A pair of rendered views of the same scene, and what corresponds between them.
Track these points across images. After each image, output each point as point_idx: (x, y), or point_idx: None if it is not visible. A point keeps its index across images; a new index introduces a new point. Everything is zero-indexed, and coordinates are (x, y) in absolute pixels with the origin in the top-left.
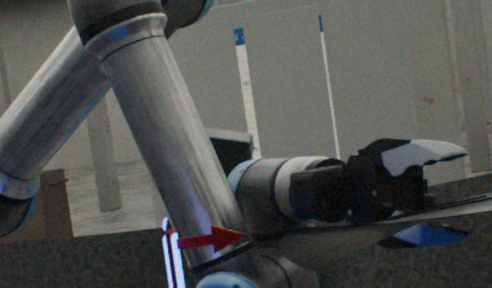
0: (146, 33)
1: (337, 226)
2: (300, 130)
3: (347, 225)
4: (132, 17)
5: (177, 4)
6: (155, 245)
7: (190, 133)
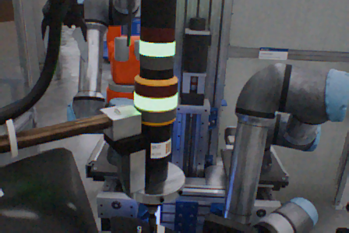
0: (244, 121)
1: (111, 227)
2: None
3: (111, 230)
4: (238, 113)
5: (297, 112)
6: None
7: (236, 168)
